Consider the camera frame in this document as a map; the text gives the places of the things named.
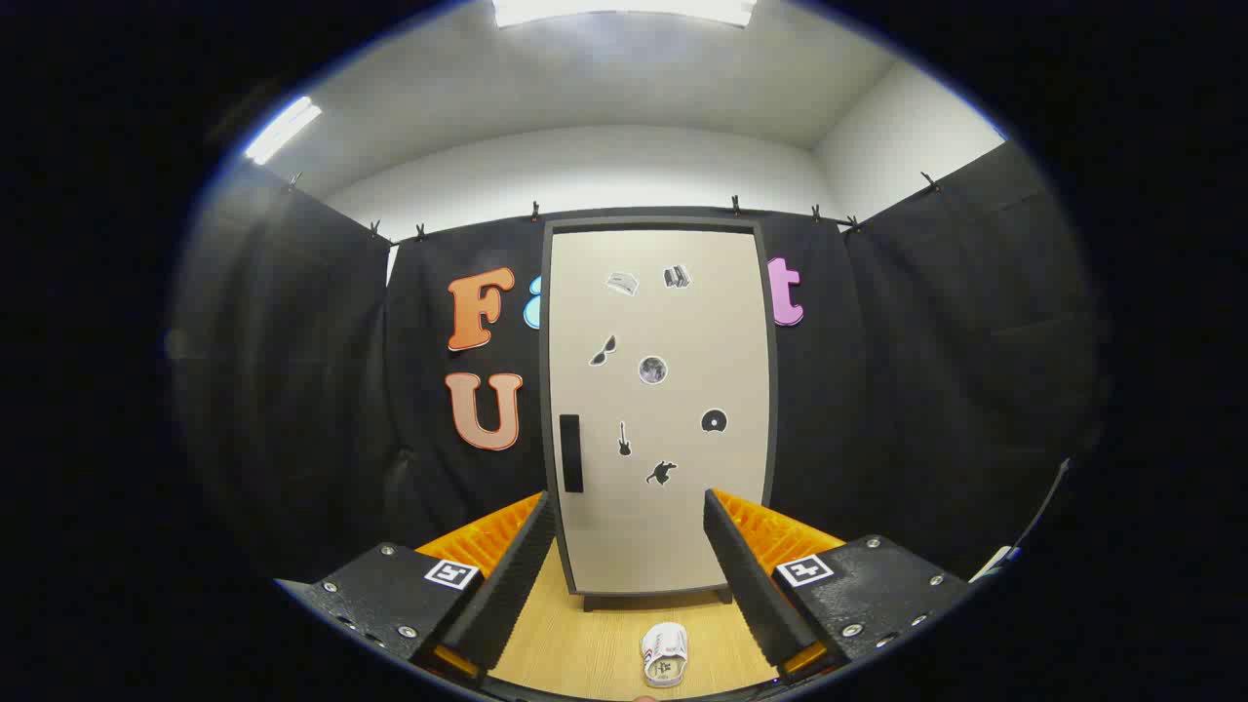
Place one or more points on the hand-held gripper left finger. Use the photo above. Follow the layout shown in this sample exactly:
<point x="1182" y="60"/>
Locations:
<point x="507" y="595"/>

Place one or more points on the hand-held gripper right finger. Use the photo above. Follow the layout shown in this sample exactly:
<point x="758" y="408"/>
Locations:
<point x="751" y="585"/>

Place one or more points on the white shoe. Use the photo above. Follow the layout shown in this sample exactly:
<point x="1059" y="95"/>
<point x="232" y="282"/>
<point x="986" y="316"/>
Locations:
<point x="665" y="648"/>

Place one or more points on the grey shoe cabinet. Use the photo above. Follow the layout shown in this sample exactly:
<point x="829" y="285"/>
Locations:
<point x="545" y="341"/>

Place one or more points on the beige shoe cabinet door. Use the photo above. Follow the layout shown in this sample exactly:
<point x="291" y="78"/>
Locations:
<point x="702" y="331"/>

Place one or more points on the black backdrop cloth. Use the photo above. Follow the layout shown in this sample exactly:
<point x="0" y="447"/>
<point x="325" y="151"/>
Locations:
<point x="877" y="390"/>

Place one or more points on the white flat object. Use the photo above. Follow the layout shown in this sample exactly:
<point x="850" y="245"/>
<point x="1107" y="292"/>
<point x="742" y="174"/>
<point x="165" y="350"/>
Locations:
<point x="994" y="564"/>

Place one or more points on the thin dark stand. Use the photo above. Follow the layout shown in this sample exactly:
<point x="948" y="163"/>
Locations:
<point x="1043" y="502"/>

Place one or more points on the row of black cloth clips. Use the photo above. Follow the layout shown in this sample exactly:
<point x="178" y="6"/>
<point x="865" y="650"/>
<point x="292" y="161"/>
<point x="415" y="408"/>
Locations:
<point x="534" y="211"/>

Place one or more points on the narrow ceiling light panel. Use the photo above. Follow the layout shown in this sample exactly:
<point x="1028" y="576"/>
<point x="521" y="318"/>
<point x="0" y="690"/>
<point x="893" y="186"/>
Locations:
<point x="283" y="130"/>

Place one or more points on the wide ceiling light panel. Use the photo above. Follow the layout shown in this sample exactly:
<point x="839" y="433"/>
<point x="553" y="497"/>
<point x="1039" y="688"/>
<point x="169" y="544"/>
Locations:
<point x="624" y="10"/>

